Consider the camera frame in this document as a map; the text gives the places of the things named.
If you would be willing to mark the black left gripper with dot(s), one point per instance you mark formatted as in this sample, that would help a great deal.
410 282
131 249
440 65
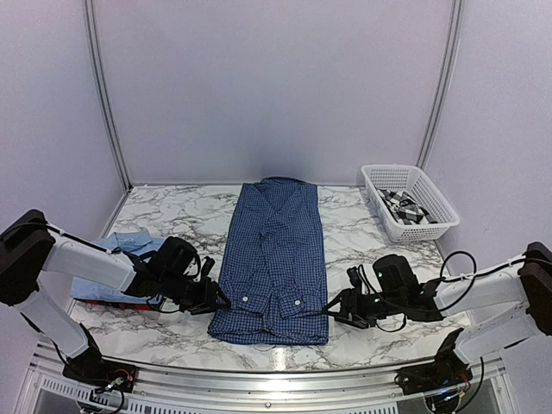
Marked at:
205 303

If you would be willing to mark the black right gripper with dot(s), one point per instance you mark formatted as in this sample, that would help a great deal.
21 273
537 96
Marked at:
348 297

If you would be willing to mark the blue checkered long sleeve shirt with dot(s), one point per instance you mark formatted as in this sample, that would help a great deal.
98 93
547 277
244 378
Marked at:
274 269

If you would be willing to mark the red black plaid shirt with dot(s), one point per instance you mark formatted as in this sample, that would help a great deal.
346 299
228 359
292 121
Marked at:
147 305

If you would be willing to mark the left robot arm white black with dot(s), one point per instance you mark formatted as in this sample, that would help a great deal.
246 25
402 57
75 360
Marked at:
32 246

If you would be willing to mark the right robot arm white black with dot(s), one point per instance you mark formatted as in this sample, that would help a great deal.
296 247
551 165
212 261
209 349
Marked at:
524 283

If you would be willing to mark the black white plaid shirt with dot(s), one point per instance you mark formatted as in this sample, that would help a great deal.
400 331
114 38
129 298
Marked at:
404 209

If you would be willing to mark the white plastic mesh basket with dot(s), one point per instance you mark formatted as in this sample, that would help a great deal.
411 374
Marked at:
413 180

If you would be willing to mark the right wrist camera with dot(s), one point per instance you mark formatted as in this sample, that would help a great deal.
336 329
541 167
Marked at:
356 278

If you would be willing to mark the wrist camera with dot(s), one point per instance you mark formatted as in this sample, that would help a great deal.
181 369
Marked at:
206 267
356 278

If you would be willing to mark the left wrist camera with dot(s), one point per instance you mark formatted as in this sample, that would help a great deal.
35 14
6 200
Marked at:
206 267

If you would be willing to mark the aluminium front frame rail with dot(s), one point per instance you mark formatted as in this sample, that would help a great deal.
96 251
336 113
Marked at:
160 389

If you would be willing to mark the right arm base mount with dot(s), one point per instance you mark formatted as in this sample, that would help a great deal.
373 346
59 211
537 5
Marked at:
431 376

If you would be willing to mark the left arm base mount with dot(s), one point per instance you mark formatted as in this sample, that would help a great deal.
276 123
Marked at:
102 373

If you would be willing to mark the right aluminium corner post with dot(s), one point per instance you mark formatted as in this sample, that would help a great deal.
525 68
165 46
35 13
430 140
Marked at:
451 49

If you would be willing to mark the aluminium corner post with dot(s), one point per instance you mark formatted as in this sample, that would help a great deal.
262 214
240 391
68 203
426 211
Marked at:
451 49
109 120

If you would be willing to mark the left aluminium corner post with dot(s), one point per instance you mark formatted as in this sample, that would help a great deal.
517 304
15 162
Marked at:
109 120

